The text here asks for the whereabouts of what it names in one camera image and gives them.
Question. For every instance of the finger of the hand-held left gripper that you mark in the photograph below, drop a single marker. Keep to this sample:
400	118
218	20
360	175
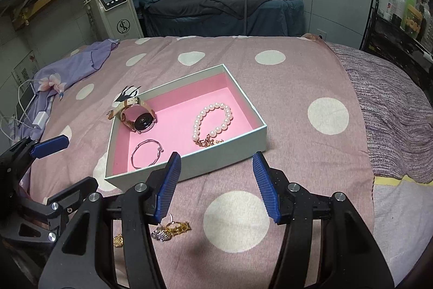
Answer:
50	145
72	192

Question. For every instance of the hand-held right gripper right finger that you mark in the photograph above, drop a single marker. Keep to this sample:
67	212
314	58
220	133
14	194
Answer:
267	189

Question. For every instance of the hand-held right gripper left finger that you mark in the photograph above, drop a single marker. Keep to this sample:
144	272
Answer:
166	189

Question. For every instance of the silver crystal brooch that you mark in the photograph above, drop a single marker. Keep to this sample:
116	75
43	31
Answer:
159	235

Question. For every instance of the pink-lined jewelry box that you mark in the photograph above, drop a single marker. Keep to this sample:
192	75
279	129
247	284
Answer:
176	113

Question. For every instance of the white charger plug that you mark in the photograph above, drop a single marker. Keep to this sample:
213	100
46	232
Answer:
40	119

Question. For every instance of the silver bangle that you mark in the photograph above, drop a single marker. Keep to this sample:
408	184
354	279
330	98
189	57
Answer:
159	149

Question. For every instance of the round gold earring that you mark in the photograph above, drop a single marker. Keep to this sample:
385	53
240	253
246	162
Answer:
118	240

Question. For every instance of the purple floral cloth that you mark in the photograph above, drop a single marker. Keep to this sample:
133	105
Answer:
67	69

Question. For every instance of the pink polka dot blanket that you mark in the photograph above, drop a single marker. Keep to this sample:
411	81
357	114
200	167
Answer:
287	99

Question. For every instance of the black white hair clip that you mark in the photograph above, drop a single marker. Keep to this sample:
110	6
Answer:
130	92

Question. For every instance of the pale striped bed sheet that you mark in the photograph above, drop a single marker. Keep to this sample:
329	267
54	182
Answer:
399	218

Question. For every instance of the white beauty machine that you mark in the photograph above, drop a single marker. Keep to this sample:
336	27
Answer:
115	18

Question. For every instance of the grey knit blanket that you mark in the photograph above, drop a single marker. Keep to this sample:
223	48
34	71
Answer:
389	106

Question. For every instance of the massage bed with dark blanket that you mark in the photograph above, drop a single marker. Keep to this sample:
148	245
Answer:
216	14

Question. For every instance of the black metal rack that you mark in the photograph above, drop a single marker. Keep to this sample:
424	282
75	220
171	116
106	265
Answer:
389	35

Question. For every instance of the white pump bottle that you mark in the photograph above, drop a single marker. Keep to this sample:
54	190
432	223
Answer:
387	4

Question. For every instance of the yellow green packet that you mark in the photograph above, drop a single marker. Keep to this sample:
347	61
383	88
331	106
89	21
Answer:
414	21

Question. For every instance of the dark bottle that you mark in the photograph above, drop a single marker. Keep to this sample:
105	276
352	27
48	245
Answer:
425	20

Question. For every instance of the wall socket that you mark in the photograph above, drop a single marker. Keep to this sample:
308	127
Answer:
321	34

